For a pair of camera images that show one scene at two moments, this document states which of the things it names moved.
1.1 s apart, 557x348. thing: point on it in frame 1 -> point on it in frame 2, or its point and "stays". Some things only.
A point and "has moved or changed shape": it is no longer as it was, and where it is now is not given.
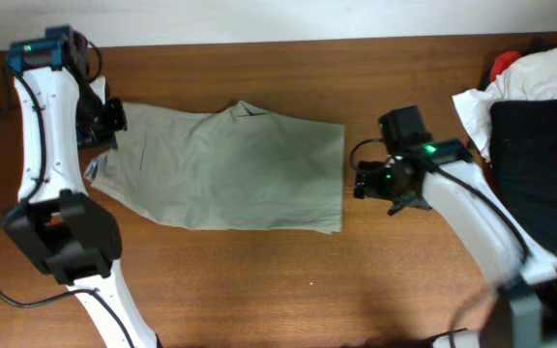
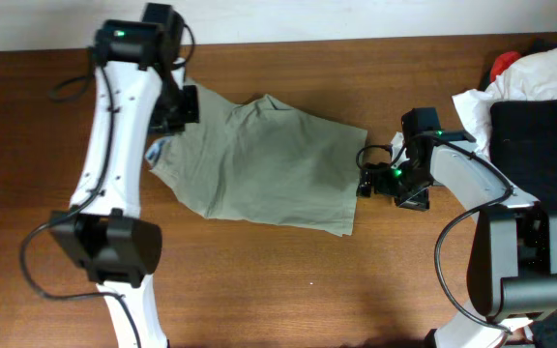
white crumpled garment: (543, 74) stays
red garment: (502, 63) stays
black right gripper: (363, 179) stays
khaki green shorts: (235, 167) has moved or changed shape
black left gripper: (111, 118) -> (182, 108)
